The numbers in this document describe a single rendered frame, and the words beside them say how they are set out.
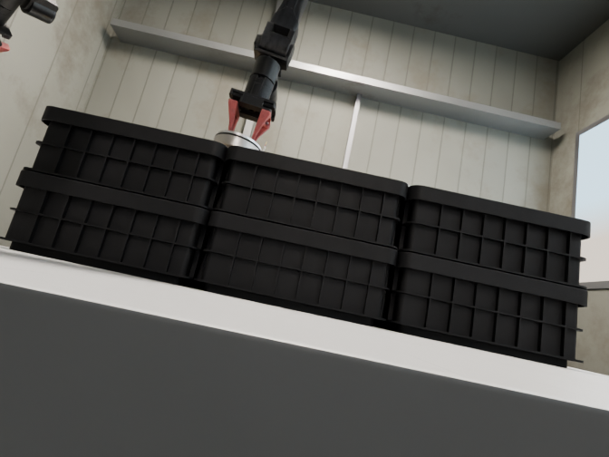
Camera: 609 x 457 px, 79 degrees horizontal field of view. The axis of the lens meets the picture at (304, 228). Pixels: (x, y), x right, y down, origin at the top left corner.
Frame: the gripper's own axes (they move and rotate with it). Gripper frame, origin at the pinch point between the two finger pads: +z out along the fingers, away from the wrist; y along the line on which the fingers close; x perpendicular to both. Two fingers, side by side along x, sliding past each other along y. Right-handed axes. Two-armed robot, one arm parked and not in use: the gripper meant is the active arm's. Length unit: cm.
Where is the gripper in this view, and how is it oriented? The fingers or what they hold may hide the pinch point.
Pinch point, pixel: (240, 139)
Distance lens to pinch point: 82.9
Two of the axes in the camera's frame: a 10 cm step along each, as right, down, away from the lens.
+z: -2.8, 9.3, -2.4
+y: -9.5, -3.0, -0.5
